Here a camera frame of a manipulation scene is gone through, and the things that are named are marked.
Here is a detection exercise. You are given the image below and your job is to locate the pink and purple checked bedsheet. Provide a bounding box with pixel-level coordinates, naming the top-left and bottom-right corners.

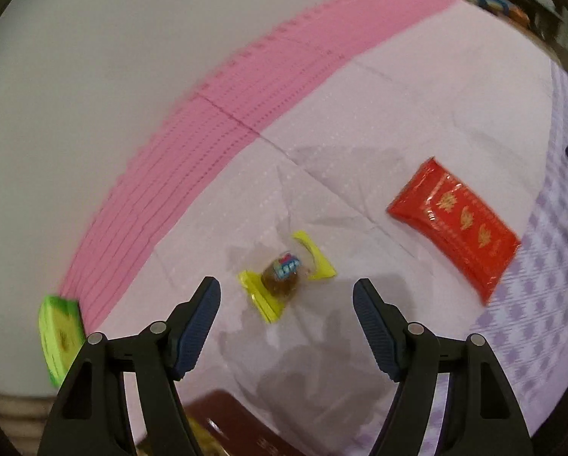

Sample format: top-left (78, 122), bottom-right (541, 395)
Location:
top-left (58, 0), bottom-right (568, 456)

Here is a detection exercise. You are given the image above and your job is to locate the rattan chair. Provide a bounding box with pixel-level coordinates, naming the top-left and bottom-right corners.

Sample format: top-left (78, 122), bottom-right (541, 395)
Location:
top-left (0, 387), bottom-right (52, 456)

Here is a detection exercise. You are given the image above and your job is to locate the yellow candy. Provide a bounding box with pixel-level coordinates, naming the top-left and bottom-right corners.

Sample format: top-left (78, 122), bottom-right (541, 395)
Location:
top-left (238, 230), bottom-right (337, 325)

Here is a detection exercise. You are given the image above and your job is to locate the yellow snack packet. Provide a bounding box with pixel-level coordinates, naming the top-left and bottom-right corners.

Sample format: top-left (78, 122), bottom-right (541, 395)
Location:
top-left (189, 418), bottom-right (229, 456)

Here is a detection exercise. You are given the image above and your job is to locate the red snack packet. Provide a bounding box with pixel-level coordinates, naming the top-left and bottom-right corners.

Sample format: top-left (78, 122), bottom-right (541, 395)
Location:
top-left (386, 157), bottom-right (522, 306)

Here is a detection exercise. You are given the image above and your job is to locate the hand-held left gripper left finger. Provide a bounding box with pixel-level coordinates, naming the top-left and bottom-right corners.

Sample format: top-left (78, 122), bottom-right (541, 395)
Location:
top-left (37, 275), bottom-right (222, 456)

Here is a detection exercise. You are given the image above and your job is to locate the dark red packet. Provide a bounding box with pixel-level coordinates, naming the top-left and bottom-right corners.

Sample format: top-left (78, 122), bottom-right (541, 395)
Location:
top-left (137, 388), bottom-right (304, 456)

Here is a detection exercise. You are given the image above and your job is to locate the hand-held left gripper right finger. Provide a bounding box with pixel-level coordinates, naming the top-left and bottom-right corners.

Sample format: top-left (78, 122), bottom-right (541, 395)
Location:
top-left (353, 279), bottom-right (534, 456)

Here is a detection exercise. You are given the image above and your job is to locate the green snack packet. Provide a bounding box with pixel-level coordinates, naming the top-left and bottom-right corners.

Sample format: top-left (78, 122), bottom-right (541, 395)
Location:
top-left (37, 296), bottom-right (86, 386)

